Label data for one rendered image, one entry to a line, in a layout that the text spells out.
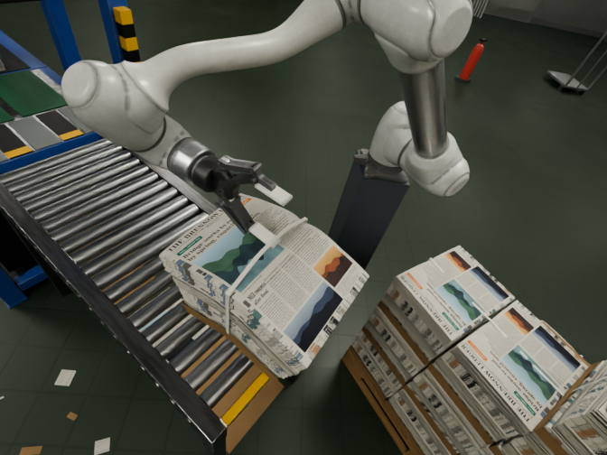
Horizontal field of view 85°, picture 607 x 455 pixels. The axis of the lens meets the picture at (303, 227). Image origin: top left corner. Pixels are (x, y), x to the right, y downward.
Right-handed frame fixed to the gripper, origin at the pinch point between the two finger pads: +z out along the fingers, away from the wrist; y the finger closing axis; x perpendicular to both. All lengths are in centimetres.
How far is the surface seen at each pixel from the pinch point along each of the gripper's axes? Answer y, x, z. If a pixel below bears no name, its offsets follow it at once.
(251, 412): 128, 8, 15
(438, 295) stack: 44, -46, 48
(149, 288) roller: 52, 13, -32
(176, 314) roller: 51, 14, -19
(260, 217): 13.3, -7.7, -8.6
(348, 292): 13.8, -4.5, 19.9
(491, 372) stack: 42, -29, 70
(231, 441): 128, 22, 15
